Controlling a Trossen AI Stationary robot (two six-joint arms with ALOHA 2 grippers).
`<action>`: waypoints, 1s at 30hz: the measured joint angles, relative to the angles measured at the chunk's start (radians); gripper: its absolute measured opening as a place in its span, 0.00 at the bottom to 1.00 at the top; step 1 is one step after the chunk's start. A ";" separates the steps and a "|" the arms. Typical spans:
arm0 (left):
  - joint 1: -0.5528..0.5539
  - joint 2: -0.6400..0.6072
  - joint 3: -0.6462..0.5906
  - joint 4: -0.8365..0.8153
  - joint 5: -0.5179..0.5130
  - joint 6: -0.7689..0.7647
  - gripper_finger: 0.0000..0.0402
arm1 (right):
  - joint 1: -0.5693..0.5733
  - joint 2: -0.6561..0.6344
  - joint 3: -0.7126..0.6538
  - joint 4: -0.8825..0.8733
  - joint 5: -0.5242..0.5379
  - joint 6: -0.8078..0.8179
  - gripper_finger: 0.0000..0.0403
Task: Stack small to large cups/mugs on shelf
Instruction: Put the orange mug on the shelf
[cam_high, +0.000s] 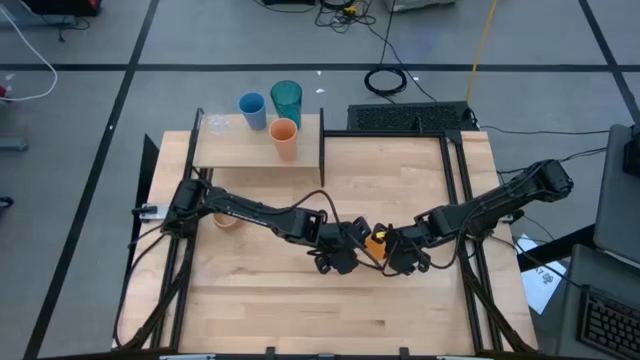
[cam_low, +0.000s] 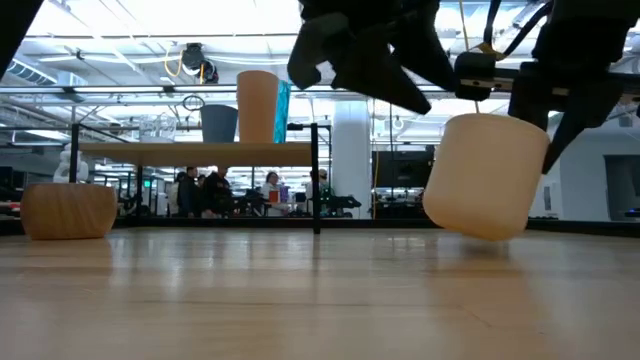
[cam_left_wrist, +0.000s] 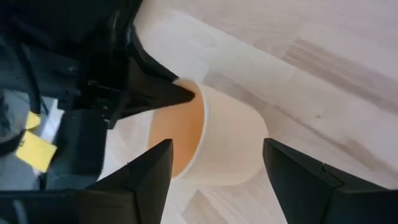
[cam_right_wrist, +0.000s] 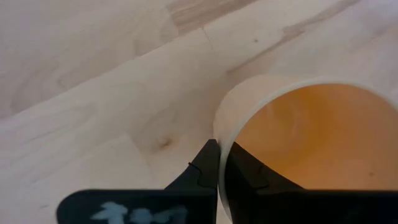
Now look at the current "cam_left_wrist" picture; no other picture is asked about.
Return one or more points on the peach plastic cup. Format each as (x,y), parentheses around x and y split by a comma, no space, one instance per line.
(233,140)

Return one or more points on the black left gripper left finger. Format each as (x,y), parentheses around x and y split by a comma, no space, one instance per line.
(93,208)

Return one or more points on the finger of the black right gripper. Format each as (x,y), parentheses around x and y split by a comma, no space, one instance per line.
(152,93)

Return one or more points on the yellow paper tag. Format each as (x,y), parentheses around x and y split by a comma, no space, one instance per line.
(35,151)

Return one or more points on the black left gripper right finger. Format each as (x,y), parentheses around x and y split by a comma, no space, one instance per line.
(342,205)

